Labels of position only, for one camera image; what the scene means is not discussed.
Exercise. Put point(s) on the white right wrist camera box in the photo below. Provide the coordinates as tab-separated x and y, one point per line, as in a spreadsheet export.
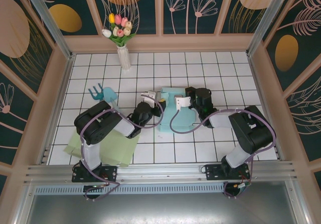
184	102

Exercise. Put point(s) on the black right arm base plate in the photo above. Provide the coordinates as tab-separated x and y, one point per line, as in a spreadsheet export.
213	172

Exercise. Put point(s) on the grey metal panel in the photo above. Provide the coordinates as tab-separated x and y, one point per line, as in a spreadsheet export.
160	209

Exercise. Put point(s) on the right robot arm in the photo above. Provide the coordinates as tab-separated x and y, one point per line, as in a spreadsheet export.
250	131

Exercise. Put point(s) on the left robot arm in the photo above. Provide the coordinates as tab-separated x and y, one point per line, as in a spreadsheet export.
95	123

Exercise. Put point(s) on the tulip bouquet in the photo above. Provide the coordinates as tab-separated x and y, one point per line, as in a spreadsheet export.
120	30

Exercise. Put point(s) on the white ribbed vase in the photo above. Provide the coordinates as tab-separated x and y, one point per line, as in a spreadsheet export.
124	58

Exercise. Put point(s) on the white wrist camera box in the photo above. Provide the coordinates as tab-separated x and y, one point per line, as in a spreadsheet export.
184	102
148	96

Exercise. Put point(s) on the teal garden rake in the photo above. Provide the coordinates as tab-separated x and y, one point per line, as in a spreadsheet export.
96	96

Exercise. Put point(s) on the aluminium mounting rail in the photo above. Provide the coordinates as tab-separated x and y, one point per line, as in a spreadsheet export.
160	172

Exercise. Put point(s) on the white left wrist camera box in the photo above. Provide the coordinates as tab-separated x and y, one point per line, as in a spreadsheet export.
148	96

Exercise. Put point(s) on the light green paper box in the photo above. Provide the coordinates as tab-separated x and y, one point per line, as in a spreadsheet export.
118	148

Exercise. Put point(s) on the aluminium frame post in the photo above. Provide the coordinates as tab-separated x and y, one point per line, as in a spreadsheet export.
267	20
50	20

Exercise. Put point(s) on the light blue paper box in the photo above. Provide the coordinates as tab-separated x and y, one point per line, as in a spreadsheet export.
181	118

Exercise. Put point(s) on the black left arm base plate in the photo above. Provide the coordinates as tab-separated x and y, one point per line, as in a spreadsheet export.
111	175

